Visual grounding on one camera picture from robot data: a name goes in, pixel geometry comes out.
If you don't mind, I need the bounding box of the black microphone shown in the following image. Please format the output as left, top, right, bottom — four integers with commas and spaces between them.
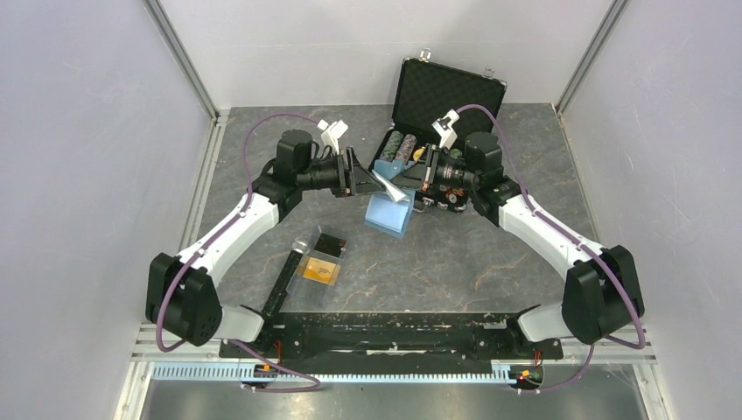
262, 239, 310, 321

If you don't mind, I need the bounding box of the black poker chip case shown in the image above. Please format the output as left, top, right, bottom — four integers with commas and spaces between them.
370, 55, 508, 213

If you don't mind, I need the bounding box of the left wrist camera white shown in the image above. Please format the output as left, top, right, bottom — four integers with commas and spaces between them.
317, 120, 348, 154

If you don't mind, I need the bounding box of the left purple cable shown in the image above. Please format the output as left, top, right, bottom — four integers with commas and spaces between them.
155, 113, 329, 394

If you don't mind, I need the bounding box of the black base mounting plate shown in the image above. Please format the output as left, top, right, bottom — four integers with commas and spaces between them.
251, 311, 564, 374

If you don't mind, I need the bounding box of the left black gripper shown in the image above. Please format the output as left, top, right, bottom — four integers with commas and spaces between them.
297, 147, 385, 199

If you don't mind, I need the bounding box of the purple green chip row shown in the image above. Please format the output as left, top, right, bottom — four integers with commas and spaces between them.
378, 130, 404, 162

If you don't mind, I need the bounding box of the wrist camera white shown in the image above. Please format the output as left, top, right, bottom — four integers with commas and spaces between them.
317, 120, 348, 154
432, 109, 459, 150

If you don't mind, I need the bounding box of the clear plastic card box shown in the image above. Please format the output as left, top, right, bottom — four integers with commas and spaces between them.
287, 225, 349, 306

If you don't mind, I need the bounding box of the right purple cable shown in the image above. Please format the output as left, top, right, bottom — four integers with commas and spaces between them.
454, 104, 647, 394

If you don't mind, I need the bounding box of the white slotted cable duct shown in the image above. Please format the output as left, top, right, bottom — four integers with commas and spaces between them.
150, 361, 536, 386

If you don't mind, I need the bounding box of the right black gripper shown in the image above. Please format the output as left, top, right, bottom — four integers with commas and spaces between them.
390, 143, 480, 195

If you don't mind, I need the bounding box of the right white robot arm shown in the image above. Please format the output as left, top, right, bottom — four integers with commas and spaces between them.
392, 132, 646, 357

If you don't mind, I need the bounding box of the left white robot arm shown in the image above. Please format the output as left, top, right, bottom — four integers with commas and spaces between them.
144, 129, 406, 357

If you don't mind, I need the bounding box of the dark card stack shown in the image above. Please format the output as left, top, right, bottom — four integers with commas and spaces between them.
313, 233, 347, 259

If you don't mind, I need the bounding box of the purple cable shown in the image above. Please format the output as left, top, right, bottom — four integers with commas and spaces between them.
454, 104, 647, 394
155, 113, 329, 394

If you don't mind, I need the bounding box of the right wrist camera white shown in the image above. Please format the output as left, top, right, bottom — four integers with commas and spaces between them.
432, 109, 459, 150

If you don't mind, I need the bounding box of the pink grey chip row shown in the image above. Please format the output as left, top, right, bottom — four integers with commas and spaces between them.
394, 134, 417, 164

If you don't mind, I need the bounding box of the blue card holder wallet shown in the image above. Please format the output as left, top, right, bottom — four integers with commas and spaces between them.
365, 159, 415, 238

